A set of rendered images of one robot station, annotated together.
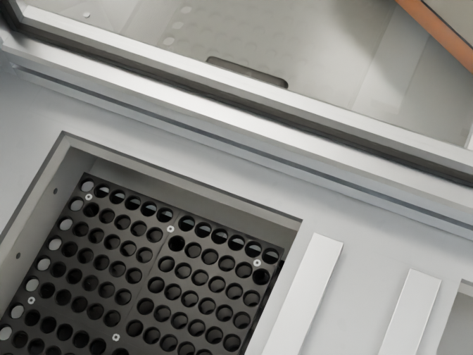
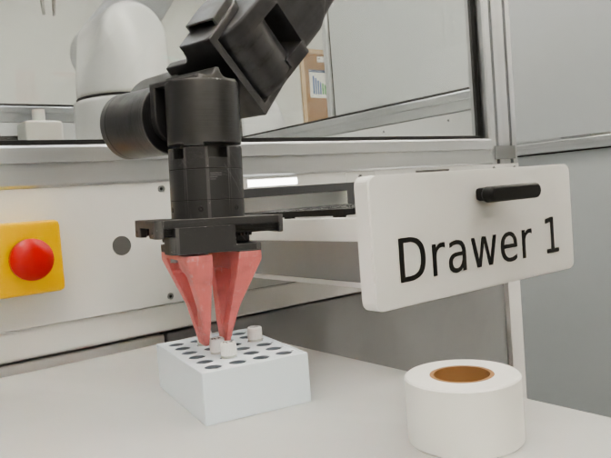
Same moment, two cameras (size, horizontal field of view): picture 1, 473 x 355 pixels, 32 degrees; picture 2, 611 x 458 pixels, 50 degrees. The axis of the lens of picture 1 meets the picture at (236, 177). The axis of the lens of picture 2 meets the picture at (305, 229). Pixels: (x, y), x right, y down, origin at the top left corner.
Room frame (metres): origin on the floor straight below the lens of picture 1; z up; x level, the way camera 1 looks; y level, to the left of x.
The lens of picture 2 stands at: (0.47, -1.08, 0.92)
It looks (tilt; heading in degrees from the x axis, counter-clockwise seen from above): 3 degrees down; 109
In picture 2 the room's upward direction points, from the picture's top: 4 degrees counter-clockwise
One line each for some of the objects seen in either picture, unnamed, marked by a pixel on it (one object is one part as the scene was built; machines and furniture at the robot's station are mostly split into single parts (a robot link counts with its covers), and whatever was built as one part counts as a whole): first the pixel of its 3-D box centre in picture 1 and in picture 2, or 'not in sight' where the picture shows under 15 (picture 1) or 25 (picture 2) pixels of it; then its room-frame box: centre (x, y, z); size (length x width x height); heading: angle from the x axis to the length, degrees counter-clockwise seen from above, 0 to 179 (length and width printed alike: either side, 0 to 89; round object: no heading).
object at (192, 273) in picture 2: not in sight; (217, 283); (0.24, -0.61, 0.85); 0.07 x 0.07 x 0.09; 47
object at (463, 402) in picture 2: not in sight; (464, 405); (0.43, -0.67, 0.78); 0.07 x 0.07 x 0.04
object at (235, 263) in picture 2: not in sight; (205, 284); (0.23, -0.61, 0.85); 0.07 x 0.07 x 0.09; 47
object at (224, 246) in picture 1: (176, 220); not in sight; (0.26, 0.05, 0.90); 0.18 x 0.02 x 0.01; 56
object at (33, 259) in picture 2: not in sight; (30, 259); (0.02, -0.56, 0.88); 0.04 x 0.03 x 0.04; 56
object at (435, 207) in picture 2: not in sight; (478, 228); (0.43, -0.44, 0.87); 0.29 x 0.02 x 0.11; 56
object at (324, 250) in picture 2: not in sight; (335, 237); (0.26, -0.33, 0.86); 0.40 x 0.26 x 0.06; 146
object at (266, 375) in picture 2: not in sight; (228, 371); (0.24, -0.60, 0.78); 0.12 x 0.08 x 0.04; 136
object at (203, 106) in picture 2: not in sight; (197, 116); (0.23, -0.61, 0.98); 0.07 x 0.06 x 0.07; 159
